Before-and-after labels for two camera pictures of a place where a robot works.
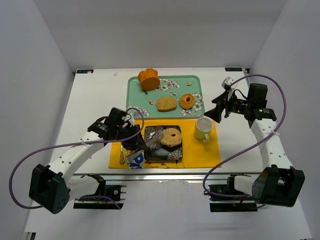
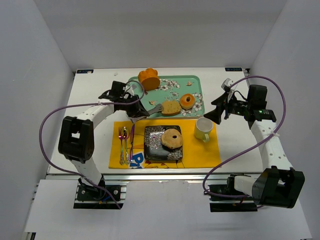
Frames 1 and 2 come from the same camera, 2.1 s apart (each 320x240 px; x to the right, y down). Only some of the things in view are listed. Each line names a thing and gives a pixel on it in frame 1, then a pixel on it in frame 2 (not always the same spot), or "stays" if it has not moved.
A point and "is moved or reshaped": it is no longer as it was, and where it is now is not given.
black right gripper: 223,106 stays
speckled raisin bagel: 171,137 stays
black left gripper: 133,137 to 136,109
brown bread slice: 165,104 is moved or reshaped
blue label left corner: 85,71 stays
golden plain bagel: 187,101 stays
